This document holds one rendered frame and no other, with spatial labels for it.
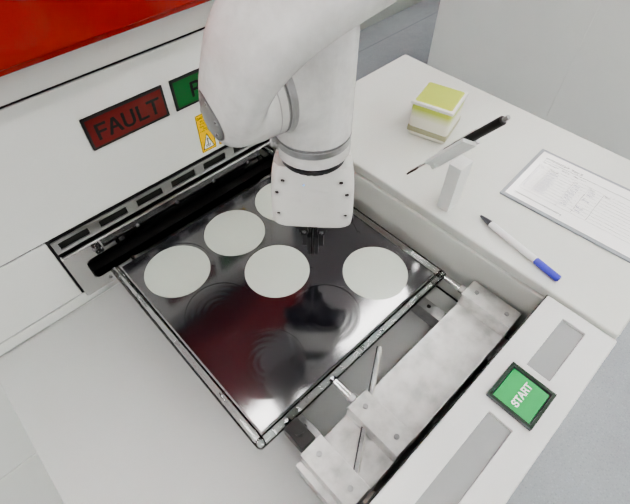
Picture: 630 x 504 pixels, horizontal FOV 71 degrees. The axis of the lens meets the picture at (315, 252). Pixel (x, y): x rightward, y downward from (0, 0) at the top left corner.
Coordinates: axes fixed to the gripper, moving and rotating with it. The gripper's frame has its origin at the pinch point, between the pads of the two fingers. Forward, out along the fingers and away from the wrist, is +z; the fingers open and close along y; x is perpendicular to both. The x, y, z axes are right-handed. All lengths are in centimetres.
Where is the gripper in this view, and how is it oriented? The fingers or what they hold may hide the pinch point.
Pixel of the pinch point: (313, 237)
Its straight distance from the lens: 62.5
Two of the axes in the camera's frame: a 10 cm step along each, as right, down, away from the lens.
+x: 0.6, -7.8, 6.2
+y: 10.0, 0.5, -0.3
